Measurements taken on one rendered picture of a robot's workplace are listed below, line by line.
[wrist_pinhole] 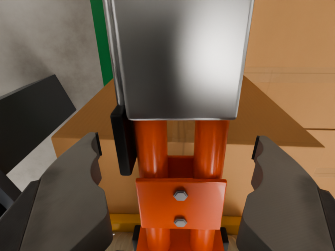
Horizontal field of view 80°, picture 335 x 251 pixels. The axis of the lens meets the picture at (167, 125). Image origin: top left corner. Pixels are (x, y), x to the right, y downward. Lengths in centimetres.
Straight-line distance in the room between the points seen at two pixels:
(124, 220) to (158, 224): 23
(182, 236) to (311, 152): 22
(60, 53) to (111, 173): 110
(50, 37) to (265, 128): 124
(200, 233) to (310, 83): 67
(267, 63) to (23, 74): 134
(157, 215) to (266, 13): 62
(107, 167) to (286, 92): 61
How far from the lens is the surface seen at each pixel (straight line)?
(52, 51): 140
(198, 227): 18
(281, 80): 75
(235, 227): 40
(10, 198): 86
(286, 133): 37
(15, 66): 155
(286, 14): 71
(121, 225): 40
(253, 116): 40
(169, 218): 17
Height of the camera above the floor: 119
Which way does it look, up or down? 61 degrees down
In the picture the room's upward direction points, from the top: 175 degrees counter-clockwise
